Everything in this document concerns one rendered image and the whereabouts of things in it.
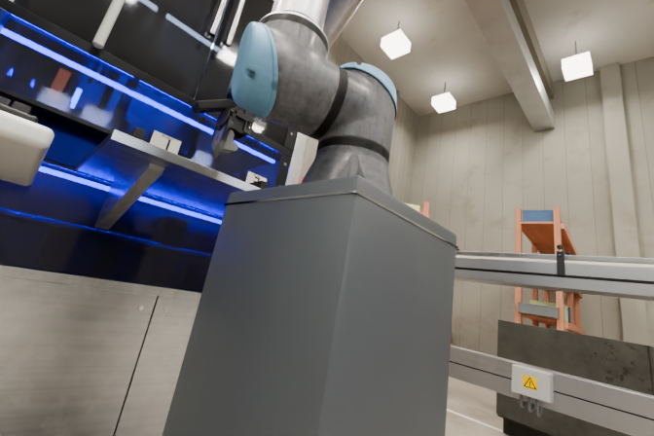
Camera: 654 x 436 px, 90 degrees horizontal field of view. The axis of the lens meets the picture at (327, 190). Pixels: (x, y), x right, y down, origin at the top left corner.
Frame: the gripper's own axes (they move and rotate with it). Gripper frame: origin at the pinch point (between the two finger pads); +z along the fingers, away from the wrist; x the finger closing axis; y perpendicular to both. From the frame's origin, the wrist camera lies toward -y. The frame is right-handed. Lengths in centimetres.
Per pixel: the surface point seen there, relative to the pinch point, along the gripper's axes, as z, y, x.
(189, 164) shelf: 11.5, -11.8, -20.0
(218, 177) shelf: 11.7, -5.2, -20.0
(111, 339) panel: 53, -4, 19
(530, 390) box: 50, 113, -49
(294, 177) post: -11.7, 43.0, 20.1
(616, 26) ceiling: -520, 615, -54
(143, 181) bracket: 15.5, -16.2, -8.9
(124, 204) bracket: 20.1, -15.9, 2.9
